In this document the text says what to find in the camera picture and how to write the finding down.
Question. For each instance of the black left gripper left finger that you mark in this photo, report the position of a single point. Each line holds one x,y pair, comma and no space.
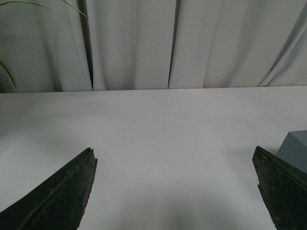
59,202

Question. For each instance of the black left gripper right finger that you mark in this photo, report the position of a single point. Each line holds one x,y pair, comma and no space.
283,189

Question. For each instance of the gray square base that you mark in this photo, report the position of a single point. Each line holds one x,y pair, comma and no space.
293,149

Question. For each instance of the white curtain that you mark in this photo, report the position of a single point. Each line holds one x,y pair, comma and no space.
153,44

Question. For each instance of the green plant leaves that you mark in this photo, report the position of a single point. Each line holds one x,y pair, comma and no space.
6,2

